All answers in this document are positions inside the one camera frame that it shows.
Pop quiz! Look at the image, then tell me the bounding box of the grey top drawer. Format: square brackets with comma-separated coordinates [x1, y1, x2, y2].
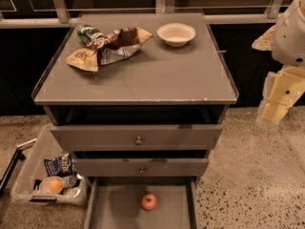
[51, 124, 222, 152]

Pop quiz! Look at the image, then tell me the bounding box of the clear plastic bin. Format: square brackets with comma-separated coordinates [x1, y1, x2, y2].
[10, 124, 88, 206]

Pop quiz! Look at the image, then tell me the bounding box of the orange fruit cup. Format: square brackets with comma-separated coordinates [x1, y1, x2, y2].
[39, 177, 64, 194]

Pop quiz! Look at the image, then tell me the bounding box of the grey drawer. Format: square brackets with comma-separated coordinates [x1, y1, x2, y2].
[73, 158, 209, 177]
[84, 177, 200, 229]
[51, 124, 222, 152]

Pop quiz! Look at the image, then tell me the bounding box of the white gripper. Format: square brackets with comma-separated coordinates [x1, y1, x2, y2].
[252, 26, 305, 124]

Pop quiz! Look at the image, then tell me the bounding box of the white paper bowl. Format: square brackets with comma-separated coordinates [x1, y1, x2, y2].
[157, 23, 196, 48]

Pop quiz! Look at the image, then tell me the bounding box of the blue snack bag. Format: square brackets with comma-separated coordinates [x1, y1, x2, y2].
[44, 154, 74, 177]

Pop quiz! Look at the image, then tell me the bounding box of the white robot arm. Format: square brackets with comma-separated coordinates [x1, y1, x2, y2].
[252, 0, 305, 126]

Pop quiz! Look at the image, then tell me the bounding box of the grey middle drawer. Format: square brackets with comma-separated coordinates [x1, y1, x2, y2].
[73, 158, 209, 177]

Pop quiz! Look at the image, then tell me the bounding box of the grey bottom drawer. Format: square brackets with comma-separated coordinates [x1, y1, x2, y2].
[84, 177, 200, 229]

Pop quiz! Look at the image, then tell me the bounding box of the brown crumpled chip bag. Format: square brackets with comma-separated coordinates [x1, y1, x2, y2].
[66, 28, 153, 72]

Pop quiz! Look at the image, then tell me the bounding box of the grey drawer cabinet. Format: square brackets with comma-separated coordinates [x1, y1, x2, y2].
[30, 12, 240, 229]

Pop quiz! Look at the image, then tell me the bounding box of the red apple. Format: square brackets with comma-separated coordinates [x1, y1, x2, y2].
[141, 193, 157, 211]

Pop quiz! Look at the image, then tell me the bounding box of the metal railing frame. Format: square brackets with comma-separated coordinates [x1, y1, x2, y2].
[0, 0, 293, 29]

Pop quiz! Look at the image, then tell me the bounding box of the green soda can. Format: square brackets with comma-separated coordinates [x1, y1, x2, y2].
[77, 25, 104, 45]

